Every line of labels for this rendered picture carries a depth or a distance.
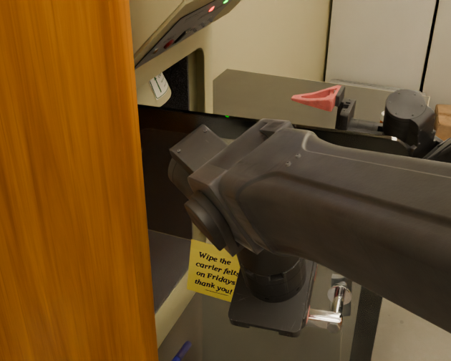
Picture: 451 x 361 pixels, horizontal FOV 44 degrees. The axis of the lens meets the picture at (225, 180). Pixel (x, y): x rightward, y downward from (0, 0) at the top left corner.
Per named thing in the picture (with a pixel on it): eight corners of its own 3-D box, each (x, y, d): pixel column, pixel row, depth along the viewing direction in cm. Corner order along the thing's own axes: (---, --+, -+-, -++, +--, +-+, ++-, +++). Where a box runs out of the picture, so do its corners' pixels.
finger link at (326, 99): (298, 77, 94) (354, 86, 92) (295, 117, 98) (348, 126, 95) (287, 92, 89) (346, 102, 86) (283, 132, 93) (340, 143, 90)
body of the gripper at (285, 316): (229, 326, 51) (215, 293, 45) (254, 229, 56) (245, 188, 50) (300, 341, 49) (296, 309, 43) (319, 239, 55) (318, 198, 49)
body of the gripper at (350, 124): (345, 97, 93) (391, 104, 91) (337, 151, 98) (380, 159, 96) (336, 112, 88) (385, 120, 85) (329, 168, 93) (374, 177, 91)
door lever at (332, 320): (266, 292, 64) (265, 273, 63) (351, 304, 61) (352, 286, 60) (254, 324, 60) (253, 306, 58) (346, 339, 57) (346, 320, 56)
